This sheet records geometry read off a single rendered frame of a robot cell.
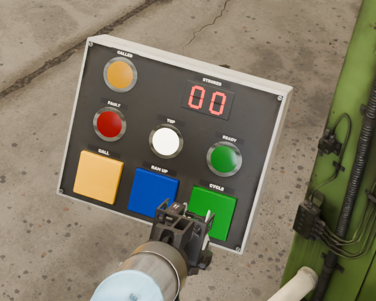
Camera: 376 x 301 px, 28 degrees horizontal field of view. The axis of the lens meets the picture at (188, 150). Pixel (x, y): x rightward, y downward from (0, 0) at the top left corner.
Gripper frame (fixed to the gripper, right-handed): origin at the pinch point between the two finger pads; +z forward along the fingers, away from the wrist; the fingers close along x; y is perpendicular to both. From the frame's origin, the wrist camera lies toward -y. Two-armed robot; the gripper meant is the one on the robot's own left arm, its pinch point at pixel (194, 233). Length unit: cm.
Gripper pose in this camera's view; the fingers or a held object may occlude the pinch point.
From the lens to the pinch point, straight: 113.6
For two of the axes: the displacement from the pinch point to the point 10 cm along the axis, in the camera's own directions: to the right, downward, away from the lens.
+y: 2.3, -9.3, -2.7
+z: 2.5, -2.1, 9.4
